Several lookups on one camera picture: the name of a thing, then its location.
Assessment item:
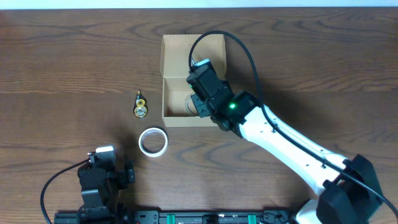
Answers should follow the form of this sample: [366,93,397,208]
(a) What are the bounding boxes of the white tape roll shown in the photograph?
[138,127,169,158]

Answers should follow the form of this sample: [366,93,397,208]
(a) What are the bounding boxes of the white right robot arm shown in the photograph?
[190,90,385,223]

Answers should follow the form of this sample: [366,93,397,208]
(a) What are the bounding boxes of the open cardboard box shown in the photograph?
[160,34,226,128]

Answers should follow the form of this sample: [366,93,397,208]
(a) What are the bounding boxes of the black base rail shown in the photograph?
[54,210,294,224]

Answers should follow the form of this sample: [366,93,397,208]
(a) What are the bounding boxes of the clear tape roll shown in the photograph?
[185,93,198,116]

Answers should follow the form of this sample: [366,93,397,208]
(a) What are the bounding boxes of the black yellow correction tape dispenser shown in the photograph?
[134,90,148,118]

